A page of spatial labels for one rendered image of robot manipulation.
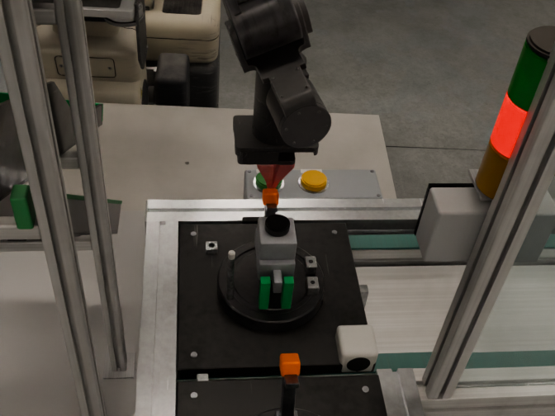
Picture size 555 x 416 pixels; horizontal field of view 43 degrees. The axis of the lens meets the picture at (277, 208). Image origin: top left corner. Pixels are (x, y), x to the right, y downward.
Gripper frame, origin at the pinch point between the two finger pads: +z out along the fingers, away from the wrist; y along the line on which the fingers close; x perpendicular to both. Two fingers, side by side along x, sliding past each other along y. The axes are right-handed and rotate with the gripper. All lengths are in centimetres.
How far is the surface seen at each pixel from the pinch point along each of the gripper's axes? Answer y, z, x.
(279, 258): 0.0, 0.1, -12.9
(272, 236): -1.0, -2.6, -11.7
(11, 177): -24.4, -25.0, -25.7
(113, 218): -20.6, 3.3, -2.4
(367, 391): 9.8, 8.9, -26.2
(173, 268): -13.1, 9.9, -5.7
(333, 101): 47, 107, 165
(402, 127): 73, 107, 148
